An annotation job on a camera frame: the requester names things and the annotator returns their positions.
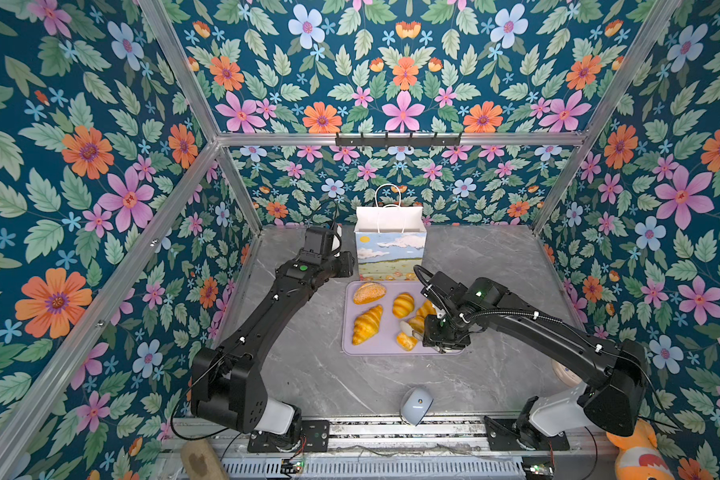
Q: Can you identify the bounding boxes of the aluminium frame post right rear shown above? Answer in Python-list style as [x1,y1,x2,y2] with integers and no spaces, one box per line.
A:
[532,0,681,238]

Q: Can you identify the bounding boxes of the twisted bread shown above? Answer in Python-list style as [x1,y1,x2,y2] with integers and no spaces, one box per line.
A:
[396,316,425,351]

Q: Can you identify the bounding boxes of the croissant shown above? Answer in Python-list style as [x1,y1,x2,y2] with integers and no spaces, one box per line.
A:
[416,300,437,319]
[352,305,383,345]

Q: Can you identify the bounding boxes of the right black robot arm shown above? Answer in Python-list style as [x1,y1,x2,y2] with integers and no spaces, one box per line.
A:
[414,266,649,448]

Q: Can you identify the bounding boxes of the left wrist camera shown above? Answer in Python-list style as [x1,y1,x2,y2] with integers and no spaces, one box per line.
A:
[298,225,342,265]

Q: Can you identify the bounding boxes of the round cream clock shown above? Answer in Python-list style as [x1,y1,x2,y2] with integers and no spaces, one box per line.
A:
[552,361,582,387]

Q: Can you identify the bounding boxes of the orange plush toy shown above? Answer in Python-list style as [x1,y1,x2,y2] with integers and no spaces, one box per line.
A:
[606,419,674,480]

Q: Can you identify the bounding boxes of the croissant upper right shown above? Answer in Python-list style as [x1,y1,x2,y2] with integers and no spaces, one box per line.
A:
[416,300,437,319]

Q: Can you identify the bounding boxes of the landscape print paper bag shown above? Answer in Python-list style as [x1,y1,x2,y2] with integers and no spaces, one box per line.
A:
[354,183,427,282]

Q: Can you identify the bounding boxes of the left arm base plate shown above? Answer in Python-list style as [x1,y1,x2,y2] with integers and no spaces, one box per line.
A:
[247,419,331,455]

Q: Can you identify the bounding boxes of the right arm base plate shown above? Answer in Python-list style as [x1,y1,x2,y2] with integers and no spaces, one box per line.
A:
[483,416,570,452]

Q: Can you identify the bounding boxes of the black hook rail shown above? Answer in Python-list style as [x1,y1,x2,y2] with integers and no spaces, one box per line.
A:
[334,132,462,149]

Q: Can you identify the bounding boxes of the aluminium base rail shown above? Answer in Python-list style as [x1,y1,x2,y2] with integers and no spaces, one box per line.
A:
[167,415,613,457]

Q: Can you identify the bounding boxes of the grey computer mouse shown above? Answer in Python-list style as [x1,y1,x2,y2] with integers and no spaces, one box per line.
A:
[400,386,434,426]

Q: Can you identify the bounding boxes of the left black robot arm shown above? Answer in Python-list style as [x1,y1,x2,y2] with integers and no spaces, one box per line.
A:
[190,251,355,442]

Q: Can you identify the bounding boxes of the cream and steel tongs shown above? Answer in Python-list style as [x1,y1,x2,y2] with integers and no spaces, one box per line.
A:
[400,318,425,340]

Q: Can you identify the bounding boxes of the aluminium frame post left rear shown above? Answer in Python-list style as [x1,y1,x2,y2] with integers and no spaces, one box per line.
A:
[139,0,262,238]

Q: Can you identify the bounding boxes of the sugared oval bread top left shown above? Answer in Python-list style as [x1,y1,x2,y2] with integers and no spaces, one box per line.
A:
[352,282,387,305]

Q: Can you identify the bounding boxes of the croissant lower left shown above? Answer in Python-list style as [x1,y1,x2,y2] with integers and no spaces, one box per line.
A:
[352,305,383,345]

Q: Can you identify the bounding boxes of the small round bread roll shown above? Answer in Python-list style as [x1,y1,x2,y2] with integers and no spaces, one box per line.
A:
[392,292,415,319]

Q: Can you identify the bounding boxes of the aluminium frame post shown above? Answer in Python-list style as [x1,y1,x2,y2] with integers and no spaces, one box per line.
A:
[139,0,262,238]
[532,0,681,238]

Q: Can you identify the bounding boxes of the wooden brush block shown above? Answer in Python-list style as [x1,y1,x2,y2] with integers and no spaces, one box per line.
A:
[180,437,230,480]

